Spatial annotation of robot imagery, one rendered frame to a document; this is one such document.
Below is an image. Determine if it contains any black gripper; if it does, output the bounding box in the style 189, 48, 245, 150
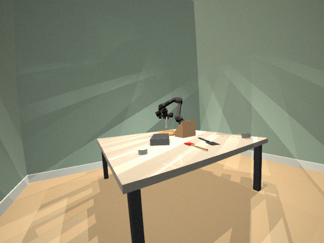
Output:
158, 113, 173, 119

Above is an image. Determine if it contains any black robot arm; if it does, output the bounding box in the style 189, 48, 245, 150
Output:
155, 97, 185, 124

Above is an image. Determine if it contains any grey short cylinder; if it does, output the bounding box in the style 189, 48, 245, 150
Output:
138, 148, 147, 155

